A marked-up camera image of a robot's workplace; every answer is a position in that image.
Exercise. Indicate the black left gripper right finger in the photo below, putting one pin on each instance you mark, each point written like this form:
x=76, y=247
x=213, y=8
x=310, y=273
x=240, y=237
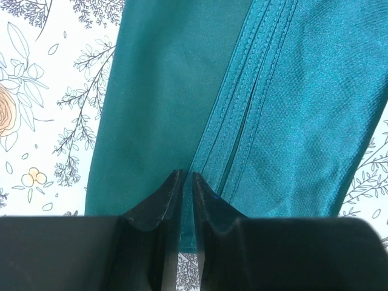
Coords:
x=240, y=253

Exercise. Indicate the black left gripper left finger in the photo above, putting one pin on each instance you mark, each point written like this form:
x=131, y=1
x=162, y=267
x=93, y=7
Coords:
x=137, y=250

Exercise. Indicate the teal cloth napkin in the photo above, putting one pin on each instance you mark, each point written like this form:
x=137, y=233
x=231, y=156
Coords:
x=273, y=102

